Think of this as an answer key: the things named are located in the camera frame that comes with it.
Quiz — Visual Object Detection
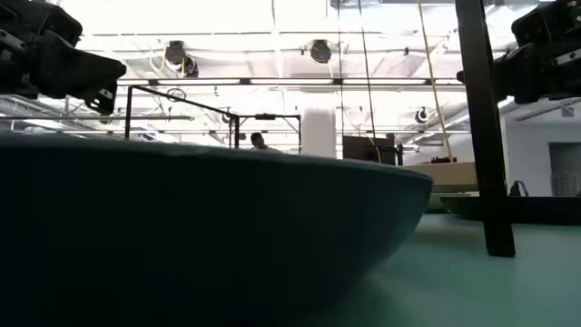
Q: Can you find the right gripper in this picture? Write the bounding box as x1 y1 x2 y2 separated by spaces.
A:
456 38 581 105

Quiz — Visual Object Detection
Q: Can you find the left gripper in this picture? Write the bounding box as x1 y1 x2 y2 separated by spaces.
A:
0 27 129 115

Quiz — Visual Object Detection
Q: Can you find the dark backpack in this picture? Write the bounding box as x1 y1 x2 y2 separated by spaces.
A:
507 179 530 198

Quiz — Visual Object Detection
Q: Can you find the dark monitor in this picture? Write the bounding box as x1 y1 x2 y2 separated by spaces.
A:
342 134 404 167

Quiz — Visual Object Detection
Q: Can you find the person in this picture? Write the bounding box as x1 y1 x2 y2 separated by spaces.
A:
249 132 283 154

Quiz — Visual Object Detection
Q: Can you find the long ceiling light strip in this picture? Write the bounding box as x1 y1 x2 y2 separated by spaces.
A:
115 76 468 87

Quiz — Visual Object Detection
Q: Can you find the white pillar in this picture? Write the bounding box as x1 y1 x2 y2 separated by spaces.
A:
301 107 338 159

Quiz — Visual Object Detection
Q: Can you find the yellow hanging cable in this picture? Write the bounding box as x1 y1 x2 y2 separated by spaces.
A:
416 0 455 164

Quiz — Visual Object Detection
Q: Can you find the black hanging cable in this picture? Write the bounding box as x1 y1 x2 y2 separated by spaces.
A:
357 0 382 164

